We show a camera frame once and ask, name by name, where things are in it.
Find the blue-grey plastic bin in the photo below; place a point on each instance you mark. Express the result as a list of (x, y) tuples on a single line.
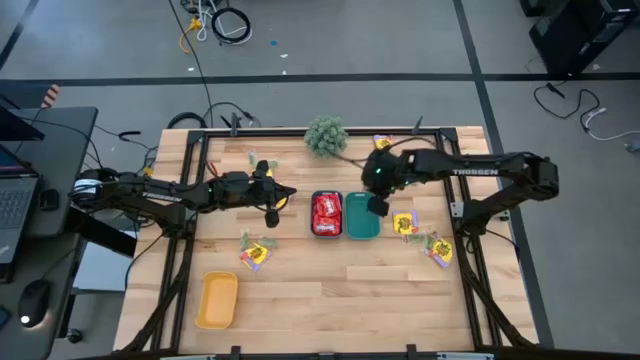
[(311, 214)]

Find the black computer tower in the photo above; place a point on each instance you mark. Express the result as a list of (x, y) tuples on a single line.
[(575, 35)]

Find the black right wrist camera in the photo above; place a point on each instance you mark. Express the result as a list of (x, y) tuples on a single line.
[(378, 206)]

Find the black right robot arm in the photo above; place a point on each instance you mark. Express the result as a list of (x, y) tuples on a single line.
[(475, 167)]

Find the yellow plastic bin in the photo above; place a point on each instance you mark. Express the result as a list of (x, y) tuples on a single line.
[(216, 300)]

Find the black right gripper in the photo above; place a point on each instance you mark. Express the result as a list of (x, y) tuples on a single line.
[(382, 175)]

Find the artificial green potted plant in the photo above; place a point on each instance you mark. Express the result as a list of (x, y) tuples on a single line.
[(326, 136)]

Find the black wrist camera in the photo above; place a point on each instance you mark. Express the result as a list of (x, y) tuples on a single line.
[(378, 206), (272, 218)]

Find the black computer mouse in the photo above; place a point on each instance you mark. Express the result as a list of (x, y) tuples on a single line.
[(34, 302)]

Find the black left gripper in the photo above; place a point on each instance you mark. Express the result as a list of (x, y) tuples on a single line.
[(261, 190)]

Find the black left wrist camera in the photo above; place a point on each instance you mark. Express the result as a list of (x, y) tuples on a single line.
[(272, 218)]

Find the dark grey laptop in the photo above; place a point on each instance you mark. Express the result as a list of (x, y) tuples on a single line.
[(15, 205)]

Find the orange black striped marker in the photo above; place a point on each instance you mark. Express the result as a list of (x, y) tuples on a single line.
[(50, 96)]

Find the teal plastic bin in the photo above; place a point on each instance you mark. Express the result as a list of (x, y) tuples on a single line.
[(361, 225)]

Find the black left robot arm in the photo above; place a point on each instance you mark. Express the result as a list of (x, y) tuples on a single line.
[(160, 196)]

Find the red Skittles pack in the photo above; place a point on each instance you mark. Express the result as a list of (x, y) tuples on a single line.
[(326, 226), (327, 205)]

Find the clear green candy pack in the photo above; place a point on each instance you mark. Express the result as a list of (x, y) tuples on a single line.
[(268, 243), (417, 239), (244, 241), (252, 159)]

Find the small black desk device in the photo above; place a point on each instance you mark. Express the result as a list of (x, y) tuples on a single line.
[(49, 200)]

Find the black office desk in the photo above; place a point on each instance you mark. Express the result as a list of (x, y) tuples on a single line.
[(65, 145)]

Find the dark flat screen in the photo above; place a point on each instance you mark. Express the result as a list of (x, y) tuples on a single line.
[(15, 127)]

